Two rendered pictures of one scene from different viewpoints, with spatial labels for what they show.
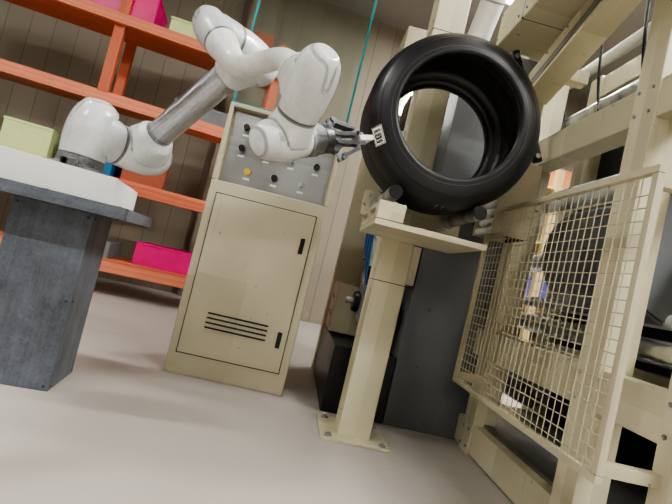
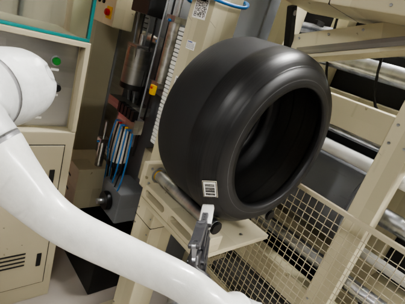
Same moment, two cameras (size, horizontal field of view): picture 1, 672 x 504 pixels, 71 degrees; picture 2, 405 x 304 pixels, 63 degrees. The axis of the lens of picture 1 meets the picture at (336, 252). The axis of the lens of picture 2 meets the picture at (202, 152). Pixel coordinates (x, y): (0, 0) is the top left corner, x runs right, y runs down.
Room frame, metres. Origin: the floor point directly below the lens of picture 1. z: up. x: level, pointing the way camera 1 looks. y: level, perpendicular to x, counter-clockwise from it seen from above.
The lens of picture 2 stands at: (0.87, 0.53, 1.44)
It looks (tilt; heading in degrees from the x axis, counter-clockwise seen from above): 19 degrees down; 318
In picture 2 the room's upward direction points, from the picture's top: 18 degrees clockwise
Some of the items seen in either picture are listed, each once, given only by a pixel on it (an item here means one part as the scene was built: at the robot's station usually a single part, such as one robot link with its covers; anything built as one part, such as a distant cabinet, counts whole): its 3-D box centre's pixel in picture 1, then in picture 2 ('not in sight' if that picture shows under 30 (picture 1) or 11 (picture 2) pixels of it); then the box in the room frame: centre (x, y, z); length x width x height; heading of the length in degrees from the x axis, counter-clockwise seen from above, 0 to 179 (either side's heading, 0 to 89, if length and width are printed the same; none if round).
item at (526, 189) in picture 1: (506, 202); not in sight; (1.89, -0.63, 1.05); 0.20 x 0.15 x 0.30; 4
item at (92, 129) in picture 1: (93, 130); not in sight; (1.69, 0.96, 0.91); 0.18 x 0.16 x 0.22; 144
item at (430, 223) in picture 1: (411, 214); (185, 171); (1.82, -0.25, 0.90); 0.40 x 0.03 x 0.10; 94
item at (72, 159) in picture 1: (77, 164); not in sight; (1.66, 0.97, 0.77); 0.22 x 0.18 x 0.06; 8
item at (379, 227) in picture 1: (417, 237); (204, 216); (1.65, -0.27, 0.80); 0.37 x 0.36 x 0.02; 94
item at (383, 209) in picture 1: (381, 217); (178, 213); (1.64, -0.13, 0.84); 0.36 x 0.09 x 0.06; 4
